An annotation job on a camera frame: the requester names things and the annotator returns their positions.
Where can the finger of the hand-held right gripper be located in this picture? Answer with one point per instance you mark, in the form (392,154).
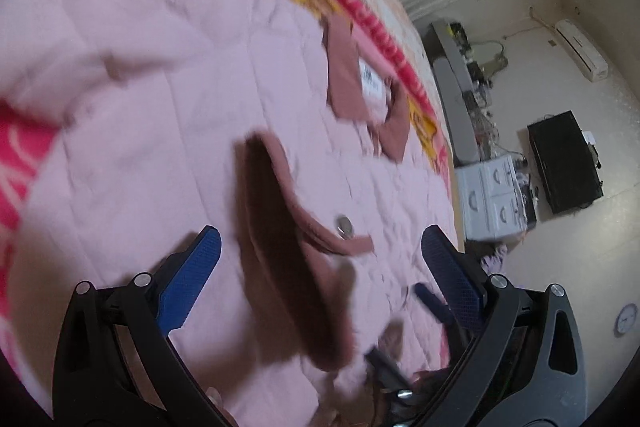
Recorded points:
(387,367)
(431,300)

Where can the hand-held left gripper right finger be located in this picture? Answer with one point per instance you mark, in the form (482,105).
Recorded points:
(452,277)

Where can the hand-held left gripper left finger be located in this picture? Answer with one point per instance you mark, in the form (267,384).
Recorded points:
(192,272)

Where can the pink quilted jacket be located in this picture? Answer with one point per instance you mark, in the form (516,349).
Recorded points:
(175,107)

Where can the purple cloth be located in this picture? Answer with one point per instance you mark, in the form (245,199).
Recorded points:
(495,259)

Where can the white drawer cabinet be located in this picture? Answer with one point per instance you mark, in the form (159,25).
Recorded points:
(487,202)

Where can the black television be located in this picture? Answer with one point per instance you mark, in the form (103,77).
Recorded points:
(562,162)

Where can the clutter of small desk items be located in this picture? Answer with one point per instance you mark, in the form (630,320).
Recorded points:
(480,102)

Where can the white air conditioner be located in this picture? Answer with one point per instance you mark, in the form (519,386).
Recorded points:
(582,49)

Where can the peach patterned blanket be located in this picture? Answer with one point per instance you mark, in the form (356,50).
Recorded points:
(395,12)

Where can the round wall clock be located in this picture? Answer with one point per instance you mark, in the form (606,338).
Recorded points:
(626,319)

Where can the grey wall desk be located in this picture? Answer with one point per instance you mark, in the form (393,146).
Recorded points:
(452,92)

